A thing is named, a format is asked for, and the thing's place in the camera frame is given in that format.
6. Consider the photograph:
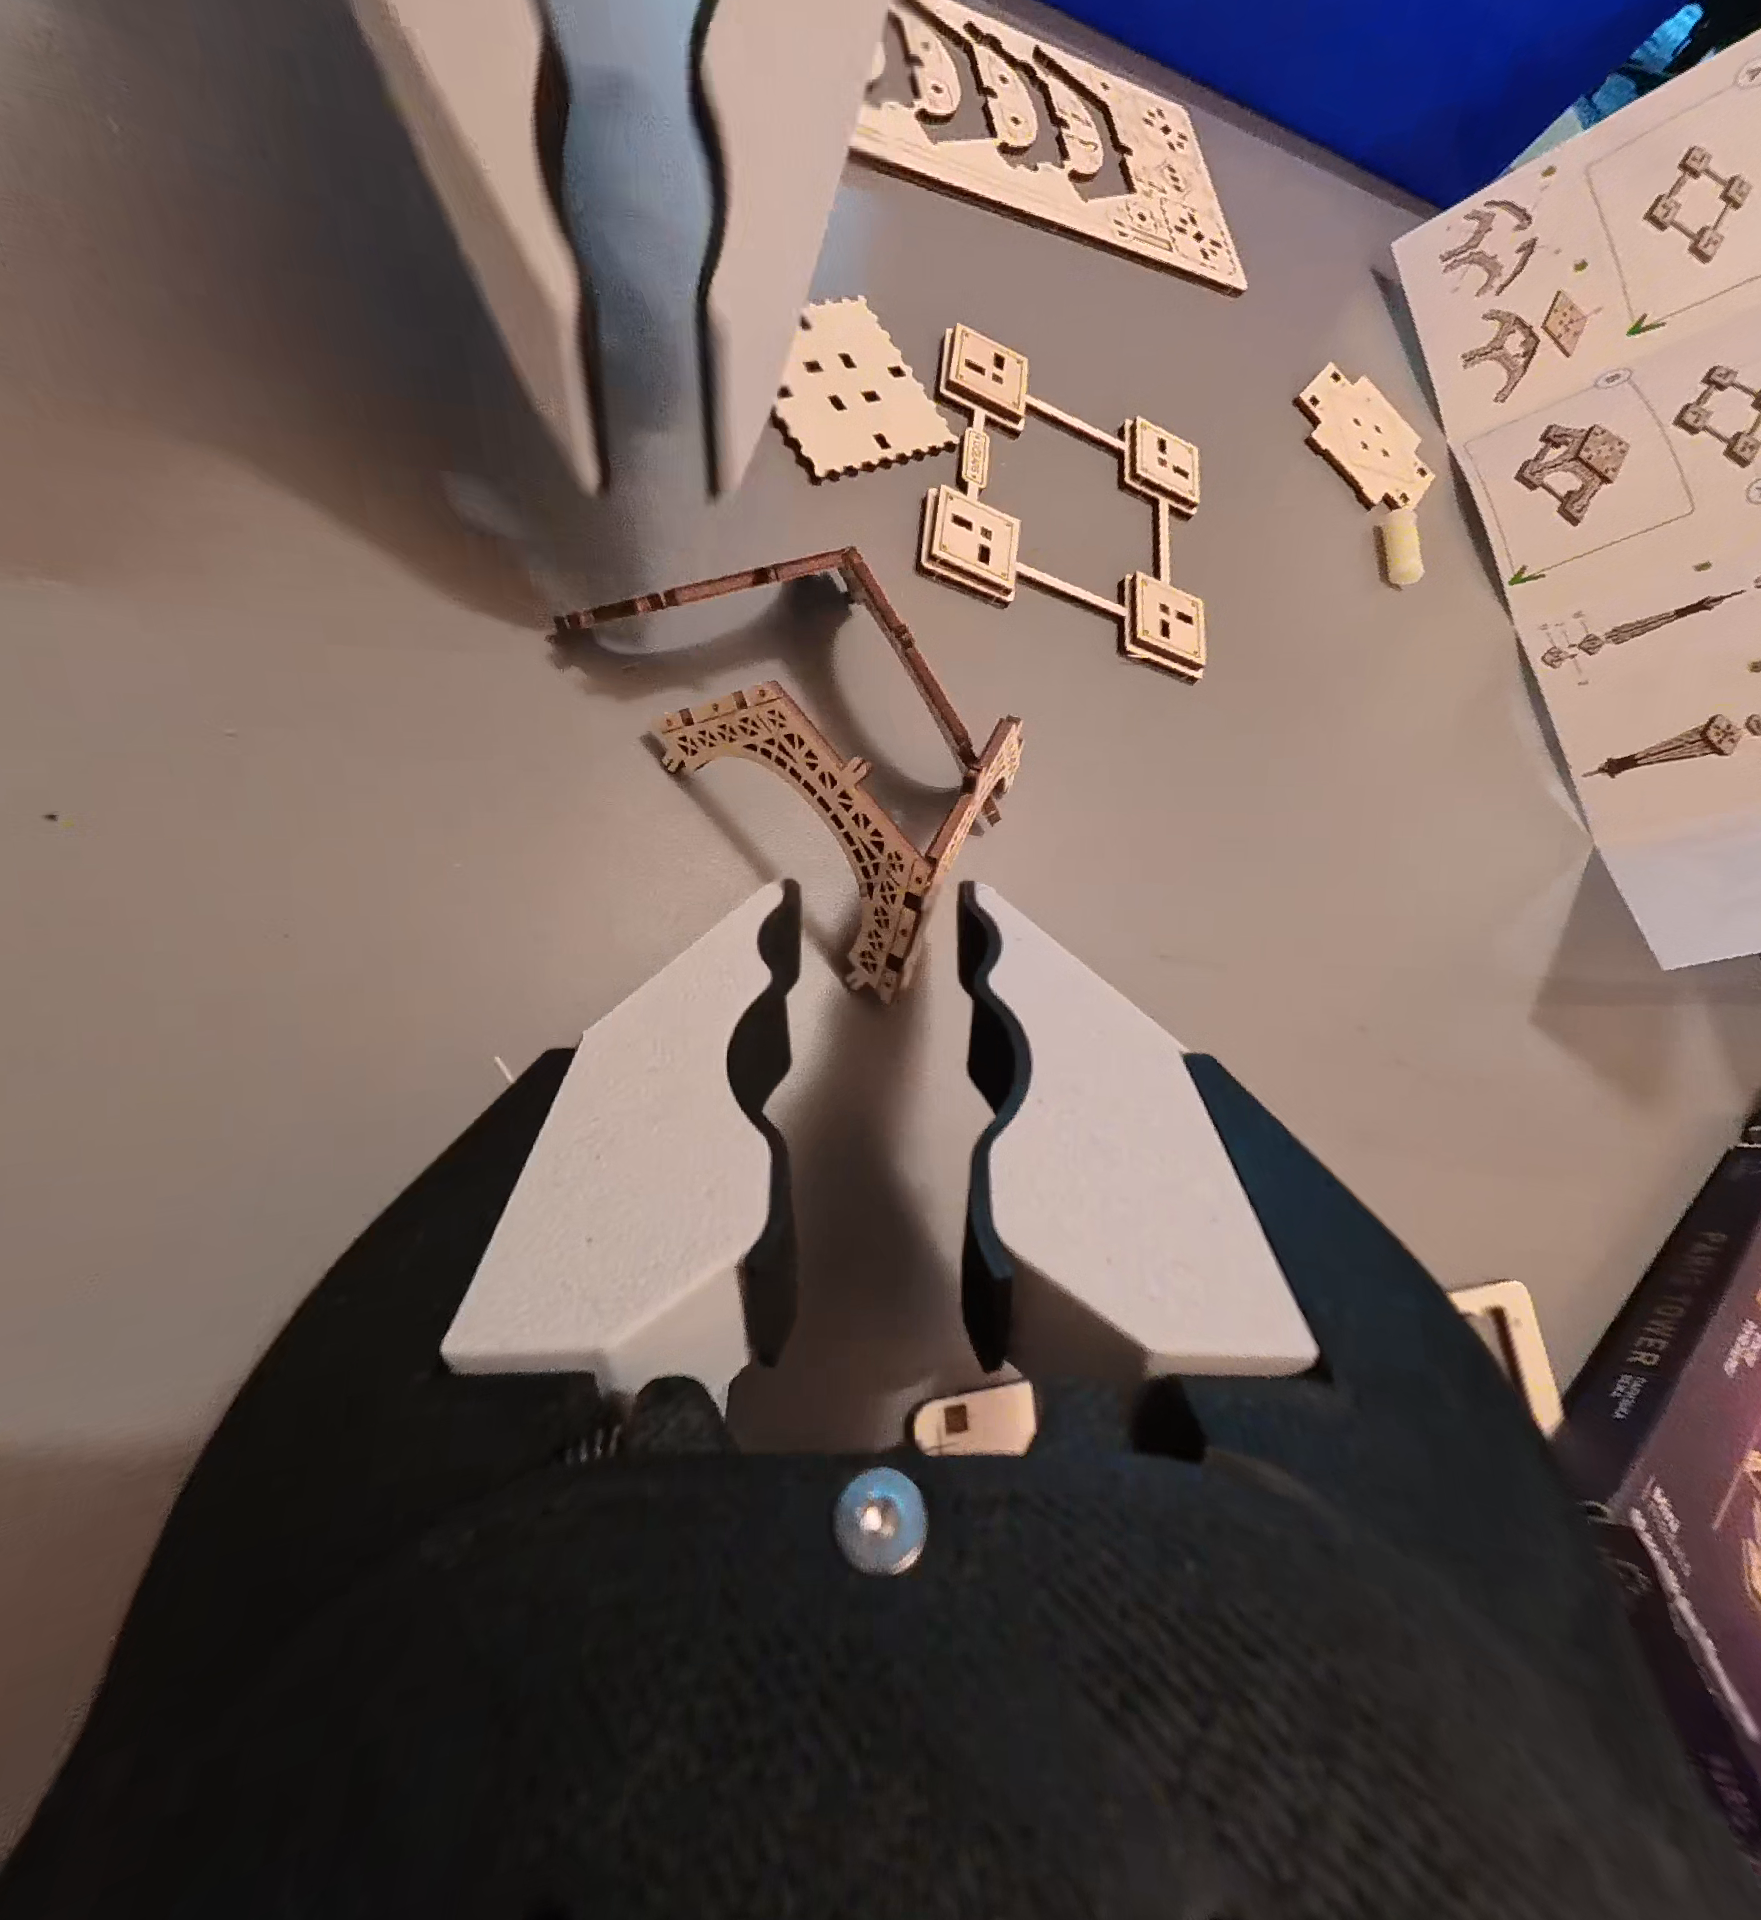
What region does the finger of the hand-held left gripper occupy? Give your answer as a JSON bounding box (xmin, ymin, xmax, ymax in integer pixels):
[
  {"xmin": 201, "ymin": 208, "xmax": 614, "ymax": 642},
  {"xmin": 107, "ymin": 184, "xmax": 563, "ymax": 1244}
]
[
  {"xmin": 688, "ymin": 0, "xmax": 893, "ymax": 499},
  {"xmin": 352, "ymin": 0, "xmax": 612, "ymax": 499}
]

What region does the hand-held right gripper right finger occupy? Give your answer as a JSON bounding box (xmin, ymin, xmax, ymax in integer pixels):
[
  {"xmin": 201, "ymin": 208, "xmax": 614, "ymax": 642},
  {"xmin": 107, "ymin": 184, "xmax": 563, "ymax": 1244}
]
[{"xmin": 955, "ymin": 877, "xmax": 1324, "ymax": 1382}]

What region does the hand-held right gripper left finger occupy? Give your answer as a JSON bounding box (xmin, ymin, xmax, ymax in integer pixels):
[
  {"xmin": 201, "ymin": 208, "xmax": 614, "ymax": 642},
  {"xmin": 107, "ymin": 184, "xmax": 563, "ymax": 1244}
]
[{"xmin": 441, "ymin": 877, "xmax": 807, "ymax": 1394}]

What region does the wooden arch frame assembly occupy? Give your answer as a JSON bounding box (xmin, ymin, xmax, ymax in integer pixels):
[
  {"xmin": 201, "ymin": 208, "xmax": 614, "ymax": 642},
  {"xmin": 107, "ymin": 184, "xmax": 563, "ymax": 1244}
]
[{"xmin": 550, "ymin": 546, "xmax": 1028, "ymax": 910}]

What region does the grey desk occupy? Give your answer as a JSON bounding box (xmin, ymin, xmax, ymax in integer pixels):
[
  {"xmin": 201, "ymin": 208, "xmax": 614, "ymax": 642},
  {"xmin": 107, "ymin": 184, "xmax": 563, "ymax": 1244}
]
[{"xmin": 0, "ymin": 0, "xmax": 1761, "ymax": 1920}]

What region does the wooden sheet with long parts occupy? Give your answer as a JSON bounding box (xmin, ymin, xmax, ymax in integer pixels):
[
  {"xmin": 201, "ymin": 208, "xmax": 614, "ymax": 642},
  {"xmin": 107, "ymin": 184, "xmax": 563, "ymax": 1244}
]
[{"xmin": 915, "ymin": 1277, "xmax": 1567, "ymax": 1460}]

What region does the wooden sheet with arch cutouts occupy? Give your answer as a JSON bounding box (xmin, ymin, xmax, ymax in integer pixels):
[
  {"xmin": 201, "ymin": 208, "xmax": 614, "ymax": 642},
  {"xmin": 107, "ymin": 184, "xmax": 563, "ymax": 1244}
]
[{"xmin": 847, "ymin": 0, "xmax": 1253, "ymax": 295}]

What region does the serrated square wooden plate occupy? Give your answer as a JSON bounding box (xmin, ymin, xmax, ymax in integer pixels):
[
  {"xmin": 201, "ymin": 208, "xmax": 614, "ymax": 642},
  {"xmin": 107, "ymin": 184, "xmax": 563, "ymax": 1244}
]
[{"xmin": 772, "ymin": 294, "xmax": 961, "ymax": 485}]

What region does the plain blue plastic bin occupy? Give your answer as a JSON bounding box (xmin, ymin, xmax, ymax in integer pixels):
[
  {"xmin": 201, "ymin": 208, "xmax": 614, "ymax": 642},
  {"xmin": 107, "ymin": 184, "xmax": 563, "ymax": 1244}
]
[{"xmin": 1037, "ymin": 0, "xmax": 1712, "ymax": 211}]

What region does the cross-shaped wooden plate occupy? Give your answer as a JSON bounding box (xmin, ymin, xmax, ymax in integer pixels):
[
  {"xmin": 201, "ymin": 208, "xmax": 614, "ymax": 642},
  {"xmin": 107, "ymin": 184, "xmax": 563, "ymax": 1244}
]
[{"xmin": 1294, "ymin": 359, "xmax": 1438, "ymax": 510}]

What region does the dark purple puzzle box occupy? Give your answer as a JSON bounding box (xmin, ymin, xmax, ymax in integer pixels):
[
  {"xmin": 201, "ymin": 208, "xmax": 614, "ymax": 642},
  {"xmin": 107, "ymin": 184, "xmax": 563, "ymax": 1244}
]
[{"xmin": 1554, "ymin": 1081, "xmax": 1761, "ymax": 1920}]

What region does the folded paper instruction sheet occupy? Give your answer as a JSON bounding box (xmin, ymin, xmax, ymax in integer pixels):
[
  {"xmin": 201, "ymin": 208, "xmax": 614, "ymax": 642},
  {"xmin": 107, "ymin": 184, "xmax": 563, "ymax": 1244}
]
[{"xmin": 1390, "ymin": 11, "xmax": 1761, "ymax": 971}]

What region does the wooden four-square connector frame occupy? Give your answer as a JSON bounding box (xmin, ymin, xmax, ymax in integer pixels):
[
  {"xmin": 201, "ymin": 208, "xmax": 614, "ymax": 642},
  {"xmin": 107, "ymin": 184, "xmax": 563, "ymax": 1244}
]
[{"xmin": 917, "ymin": 320, "xmax": 1213, "ymax": 687}]

